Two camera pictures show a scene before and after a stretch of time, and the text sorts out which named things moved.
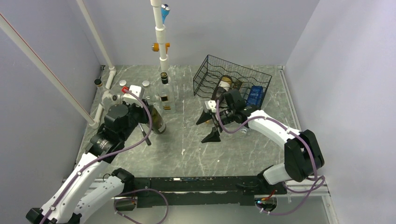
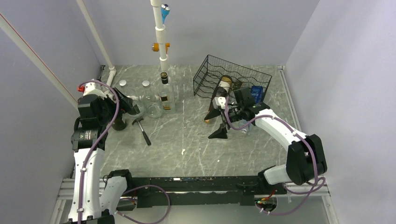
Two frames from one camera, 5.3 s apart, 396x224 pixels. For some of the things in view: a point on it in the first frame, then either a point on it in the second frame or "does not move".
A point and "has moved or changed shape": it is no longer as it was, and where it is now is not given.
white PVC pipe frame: x=15 y=38 does not move
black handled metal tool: x=147 y=140 does not move
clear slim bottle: x=237 y=85 to x=244 y=86
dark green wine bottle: x=158 y=125 has moved or changed shape
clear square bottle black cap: x=167 y=96 does not move
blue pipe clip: x=165 y=10 does not move
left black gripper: x=144 y=118 to x=126 y=106
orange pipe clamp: x=156 y=46 does not move
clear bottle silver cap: x=122 y=82 has moved or changed shape
